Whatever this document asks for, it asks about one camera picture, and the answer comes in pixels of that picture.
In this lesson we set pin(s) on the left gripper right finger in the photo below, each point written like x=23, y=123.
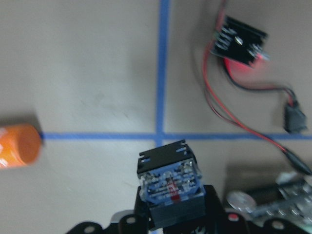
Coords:
x=219, y=221

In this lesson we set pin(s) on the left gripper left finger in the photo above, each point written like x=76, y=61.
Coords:
x=135, y=221

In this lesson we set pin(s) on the orange cylinder labelled 4680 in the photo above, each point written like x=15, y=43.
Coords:
x=20, y=145

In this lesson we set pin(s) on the green conveyor belt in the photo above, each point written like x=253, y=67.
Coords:
x=289, y=199

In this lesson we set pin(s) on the small controller circuit board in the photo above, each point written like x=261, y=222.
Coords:
x=239, y=42

